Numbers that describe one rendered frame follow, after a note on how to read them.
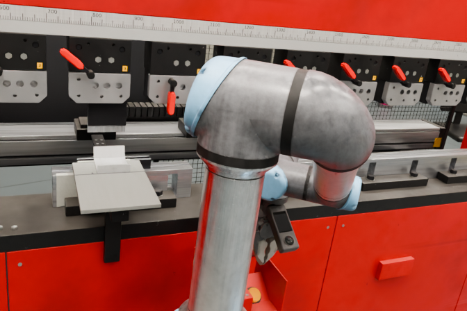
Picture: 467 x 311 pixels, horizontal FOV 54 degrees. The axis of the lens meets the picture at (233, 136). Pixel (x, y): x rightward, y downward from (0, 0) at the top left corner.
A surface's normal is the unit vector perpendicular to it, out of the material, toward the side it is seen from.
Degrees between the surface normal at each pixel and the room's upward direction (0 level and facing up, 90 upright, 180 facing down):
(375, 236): 90
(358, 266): 90
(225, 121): 89
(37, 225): 0
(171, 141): 90
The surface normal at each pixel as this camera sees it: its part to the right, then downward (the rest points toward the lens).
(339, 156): 0.19, 0.80
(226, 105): -0.27, 0.14
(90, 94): 0.38, 0.35
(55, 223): 0.12, -0.94
